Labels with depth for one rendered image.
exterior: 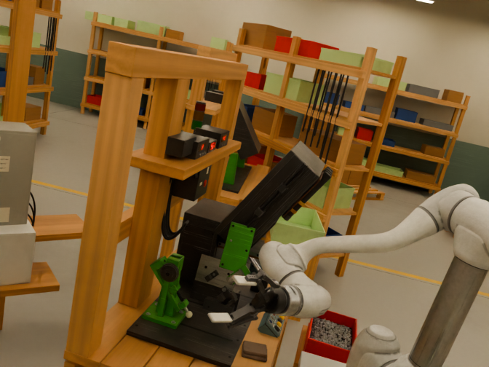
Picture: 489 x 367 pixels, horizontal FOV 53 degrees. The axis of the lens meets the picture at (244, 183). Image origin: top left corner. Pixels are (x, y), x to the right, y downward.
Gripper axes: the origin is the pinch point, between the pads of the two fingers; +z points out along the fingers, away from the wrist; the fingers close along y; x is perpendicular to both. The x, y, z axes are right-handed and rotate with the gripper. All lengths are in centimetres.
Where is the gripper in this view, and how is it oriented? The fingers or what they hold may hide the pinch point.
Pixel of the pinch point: (225, 299)
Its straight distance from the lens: 131.9
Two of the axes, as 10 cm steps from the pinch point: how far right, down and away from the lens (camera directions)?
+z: -7.3, -1.7, -6.6
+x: 4.8, 5.7, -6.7
